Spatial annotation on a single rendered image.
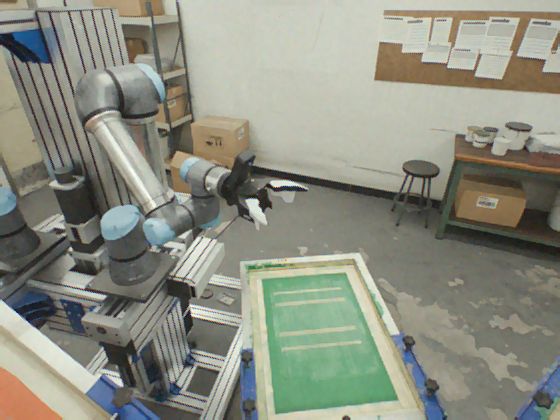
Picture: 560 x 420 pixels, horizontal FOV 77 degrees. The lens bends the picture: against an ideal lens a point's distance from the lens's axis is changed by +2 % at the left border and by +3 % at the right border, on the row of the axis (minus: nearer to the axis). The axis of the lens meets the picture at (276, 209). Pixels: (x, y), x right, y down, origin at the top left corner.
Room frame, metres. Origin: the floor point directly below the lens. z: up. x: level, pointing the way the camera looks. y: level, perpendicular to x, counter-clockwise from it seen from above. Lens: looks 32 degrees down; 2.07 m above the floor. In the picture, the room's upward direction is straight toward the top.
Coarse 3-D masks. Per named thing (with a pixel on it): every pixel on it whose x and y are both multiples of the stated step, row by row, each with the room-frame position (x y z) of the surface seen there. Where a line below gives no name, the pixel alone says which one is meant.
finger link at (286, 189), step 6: (270, 186) 0.74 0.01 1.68; (276, 186) 0.73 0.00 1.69; (282, 186) 0.73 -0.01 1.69; (288, 186) 0.72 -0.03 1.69; (294, 186) 0.72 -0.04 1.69; (300, 186) 0.72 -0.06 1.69; (270, 192) 0.74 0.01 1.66; (276, 192) 0.74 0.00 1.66; (282, 192) 0.74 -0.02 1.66; (288, 192) 0.74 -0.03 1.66; (294, 192) 0.74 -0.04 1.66; (282, 198) 0.74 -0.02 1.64; (288, 198) 0.74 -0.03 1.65
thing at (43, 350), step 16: (0, 304) 0.58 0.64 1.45; (0, 320) 0.54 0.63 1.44; (16, 320) 0.55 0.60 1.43; (16, 336) 0.52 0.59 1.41; (32, 336) 0.53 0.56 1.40; (32, 352) 0.50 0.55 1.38; (48, 352) 0.51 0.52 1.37; (64, 352) 0.52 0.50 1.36; (48, 368) 0.49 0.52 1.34; (64, 368) 0.49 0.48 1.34; (80, 368) 0.50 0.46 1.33; (80, 384) 0.47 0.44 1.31
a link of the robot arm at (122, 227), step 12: (108, 216) 0.91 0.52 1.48; (120, 216) 0.90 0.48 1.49; (132, 216) 0.90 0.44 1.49; (144, 216) 0.94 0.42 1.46; (108, 228) 0.86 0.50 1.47; (120, 228) 0.86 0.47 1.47; (132, 228) 0.88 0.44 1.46; (108, 240) 0.86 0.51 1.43; (120, 240) 0.85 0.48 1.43; (132, 240) 0.87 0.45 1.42; (144, 240) 0.91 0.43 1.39; (108, 252) 0.88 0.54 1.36; (120, 252) 0.85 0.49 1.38; (132, 252) 0.86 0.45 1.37
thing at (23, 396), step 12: (0, 372) 0.46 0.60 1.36; (0, 384) 0.44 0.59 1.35; (12, 384) 0.45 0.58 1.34; (24, 384) 0.45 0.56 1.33; (0, 396) 0.42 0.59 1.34; (12, 396) 0.43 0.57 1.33; (24, 396) 0.43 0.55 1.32; (36, 396) 0.44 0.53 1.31; (0, 408) 0.40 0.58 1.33; (12, 408) 0.41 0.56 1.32; (24, 408) 0.41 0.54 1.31; (36, 408) 0.42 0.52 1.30; (48, 408) 0.42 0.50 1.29
